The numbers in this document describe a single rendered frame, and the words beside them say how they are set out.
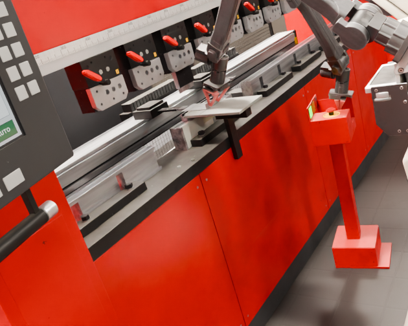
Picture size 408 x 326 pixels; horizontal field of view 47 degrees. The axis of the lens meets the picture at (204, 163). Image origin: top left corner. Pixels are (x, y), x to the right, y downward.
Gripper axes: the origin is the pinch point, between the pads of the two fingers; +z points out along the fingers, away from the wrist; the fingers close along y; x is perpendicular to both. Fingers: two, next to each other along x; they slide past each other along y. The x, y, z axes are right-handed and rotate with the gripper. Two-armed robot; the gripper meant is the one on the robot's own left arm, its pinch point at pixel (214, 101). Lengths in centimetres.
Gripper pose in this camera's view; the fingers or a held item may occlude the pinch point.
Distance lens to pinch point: 188.2
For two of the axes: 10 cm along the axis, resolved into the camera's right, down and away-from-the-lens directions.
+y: -5.6, 4.5, -7.0
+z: -1.2, 7.9, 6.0
